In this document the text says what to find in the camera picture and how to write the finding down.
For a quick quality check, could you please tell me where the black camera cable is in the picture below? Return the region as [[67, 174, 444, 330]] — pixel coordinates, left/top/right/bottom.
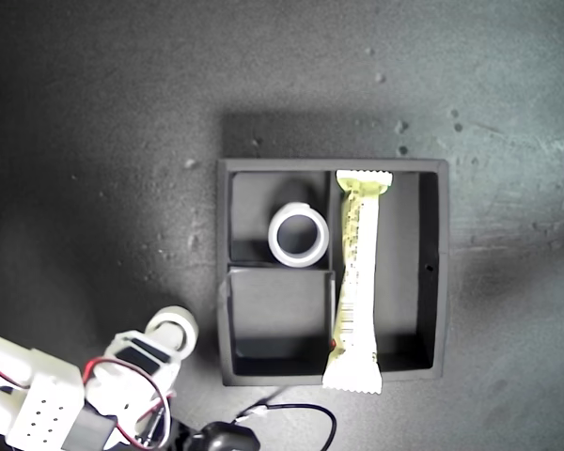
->
[[233, 387, 338, 451]]

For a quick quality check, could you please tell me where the large white tape roll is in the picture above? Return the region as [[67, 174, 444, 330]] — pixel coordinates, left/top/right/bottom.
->
[[267, 200, 332, 270]]

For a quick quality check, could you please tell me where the white tape roll green core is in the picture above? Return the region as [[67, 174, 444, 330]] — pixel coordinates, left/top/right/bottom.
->
[[145, 305, 200, 364]]

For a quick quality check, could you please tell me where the red wire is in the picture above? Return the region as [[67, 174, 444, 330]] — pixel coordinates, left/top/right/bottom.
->
[[0, 354, 177, 445]]

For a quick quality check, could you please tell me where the black compartment tray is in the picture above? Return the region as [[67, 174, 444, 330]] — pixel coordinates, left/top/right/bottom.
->
[[215, 157, 451, 388]]

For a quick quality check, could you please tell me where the snack bar printed wrapper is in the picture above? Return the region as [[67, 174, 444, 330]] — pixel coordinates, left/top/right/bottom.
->
[[321, 168, 396, 396]]

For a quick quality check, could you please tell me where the white cable tag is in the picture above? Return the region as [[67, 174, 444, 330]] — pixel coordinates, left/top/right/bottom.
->
[[236, 404, 270, 423]]

